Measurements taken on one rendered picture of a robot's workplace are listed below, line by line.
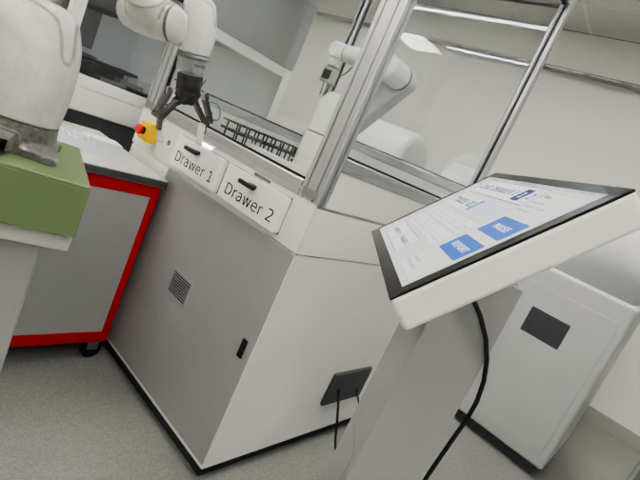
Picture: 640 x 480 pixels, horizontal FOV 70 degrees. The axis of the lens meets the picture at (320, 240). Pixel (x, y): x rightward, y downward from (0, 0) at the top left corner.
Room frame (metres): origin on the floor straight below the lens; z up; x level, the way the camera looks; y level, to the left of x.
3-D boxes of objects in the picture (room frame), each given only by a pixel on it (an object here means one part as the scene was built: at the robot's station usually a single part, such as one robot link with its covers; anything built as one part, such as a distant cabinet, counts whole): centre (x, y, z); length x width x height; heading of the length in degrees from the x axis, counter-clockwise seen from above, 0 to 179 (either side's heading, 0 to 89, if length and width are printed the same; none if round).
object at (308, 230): (1.91, 0.16, 0.87); 1.02 x 0.95 x 0.14; 53
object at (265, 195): (1.36, 0.24, 0.87); 0.29 x 0.02 x 0.11; 53
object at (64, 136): (1.50, 0.88, 0.78); 0.12 x 0.08 x 0.04; 132
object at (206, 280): (1.90, 0.16, 0.40); 1.03 x 0.95 x 0.80; 53
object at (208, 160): (1.55, 0.49, 0.87); 0.29 x 0.02 x 0.11; 53
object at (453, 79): (1.61, -0.23, 1.52); 0.87 x 0.01 x 0.86; 143
